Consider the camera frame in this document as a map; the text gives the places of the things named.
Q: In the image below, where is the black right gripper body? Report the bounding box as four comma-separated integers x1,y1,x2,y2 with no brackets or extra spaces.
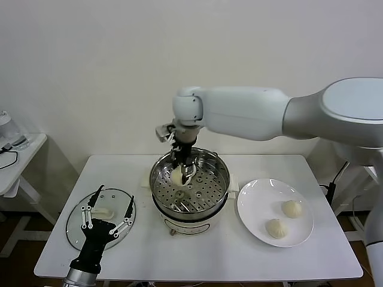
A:
172,142,194,169

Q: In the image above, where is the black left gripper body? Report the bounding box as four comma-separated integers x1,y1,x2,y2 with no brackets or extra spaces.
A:
69,218,118,275

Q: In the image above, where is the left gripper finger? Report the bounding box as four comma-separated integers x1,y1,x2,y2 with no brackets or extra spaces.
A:
108,194,135,238
80,184,105,230

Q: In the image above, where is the round glass pot lid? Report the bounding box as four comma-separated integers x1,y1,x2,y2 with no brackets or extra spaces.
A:
66,187,137,251

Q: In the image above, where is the stainless steel steamer basket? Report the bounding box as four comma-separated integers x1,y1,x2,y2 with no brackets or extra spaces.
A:
149,148,231,213

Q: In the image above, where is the round white plate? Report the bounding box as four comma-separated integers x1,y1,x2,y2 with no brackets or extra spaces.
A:
236,178,315,248

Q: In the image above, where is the white side table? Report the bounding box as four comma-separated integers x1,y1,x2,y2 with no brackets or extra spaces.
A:
0,133,57,258
335,164,383,237

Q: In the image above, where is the small clear glass dish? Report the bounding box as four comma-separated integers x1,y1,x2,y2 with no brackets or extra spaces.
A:
11,133,30,150

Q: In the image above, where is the clear water jug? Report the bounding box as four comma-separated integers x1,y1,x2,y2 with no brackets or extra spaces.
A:
0,109,21,141

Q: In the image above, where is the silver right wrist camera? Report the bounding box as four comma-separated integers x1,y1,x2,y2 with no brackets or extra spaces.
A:
154,122,175,144

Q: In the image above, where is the thin black cable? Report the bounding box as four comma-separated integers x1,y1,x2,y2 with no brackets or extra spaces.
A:
0,149,19,172

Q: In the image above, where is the grey laptop cable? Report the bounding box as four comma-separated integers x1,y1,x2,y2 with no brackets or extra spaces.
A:
335,160,350,184

